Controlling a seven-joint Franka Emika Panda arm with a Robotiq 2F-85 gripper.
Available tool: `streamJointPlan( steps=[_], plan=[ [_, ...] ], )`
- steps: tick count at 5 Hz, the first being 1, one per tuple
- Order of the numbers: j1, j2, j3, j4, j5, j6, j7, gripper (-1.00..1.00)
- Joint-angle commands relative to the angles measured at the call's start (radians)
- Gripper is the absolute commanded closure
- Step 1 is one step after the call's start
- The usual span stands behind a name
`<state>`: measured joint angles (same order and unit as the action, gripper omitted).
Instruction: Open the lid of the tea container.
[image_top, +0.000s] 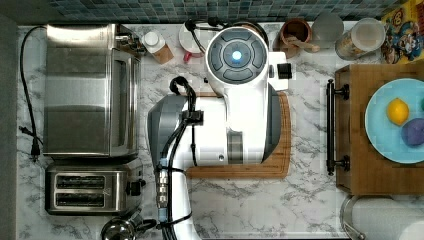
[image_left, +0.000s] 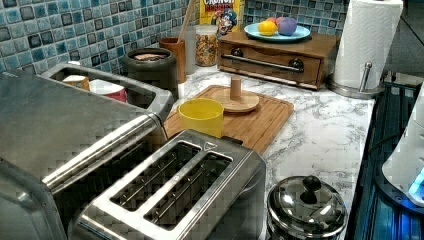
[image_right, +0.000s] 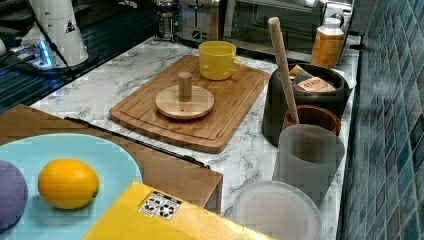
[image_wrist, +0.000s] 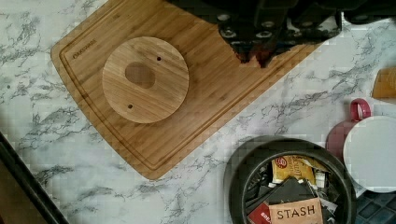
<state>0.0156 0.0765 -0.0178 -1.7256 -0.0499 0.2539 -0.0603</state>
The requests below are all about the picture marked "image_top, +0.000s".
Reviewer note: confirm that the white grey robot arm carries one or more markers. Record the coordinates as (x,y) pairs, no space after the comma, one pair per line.
(239,125)

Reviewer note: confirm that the clear jar with white lid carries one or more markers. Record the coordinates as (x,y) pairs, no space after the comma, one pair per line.
(366,36)

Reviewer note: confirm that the bamboo cutting board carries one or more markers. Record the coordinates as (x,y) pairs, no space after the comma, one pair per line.
(274,167)

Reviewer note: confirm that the small white-lidded cork bottle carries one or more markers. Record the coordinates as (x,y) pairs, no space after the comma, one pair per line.
(156,45)

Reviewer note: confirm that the brown ceramic utensil crock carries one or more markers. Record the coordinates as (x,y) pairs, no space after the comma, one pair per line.
(295,36)

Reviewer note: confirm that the stainless steel toaster oven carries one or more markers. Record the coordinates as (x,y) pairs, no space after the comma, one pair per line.
(91,90)

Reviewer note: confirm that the shiny steel kettle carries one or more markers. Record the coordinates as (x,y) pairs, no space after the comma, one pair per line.
(127,227)

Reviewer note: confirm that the stainless steel two-slot toaster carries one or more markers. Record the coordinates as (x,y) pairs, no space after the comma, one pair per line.
(83,189)

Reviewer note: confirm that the yellow lemon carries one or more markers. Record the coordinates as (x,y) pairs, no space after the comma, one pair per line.
(397,111)

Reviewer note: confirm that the purple round fruit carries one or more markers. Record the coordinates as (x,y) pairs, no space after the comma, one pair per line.
(413,132)

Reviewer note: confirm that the colourful cereal box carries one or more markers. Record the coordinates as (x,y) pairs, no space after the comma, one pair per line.
(404,28)

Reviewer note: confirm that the wooden tray with black handle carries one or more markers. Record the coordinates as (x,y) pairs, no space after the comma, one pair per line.
(357,165)

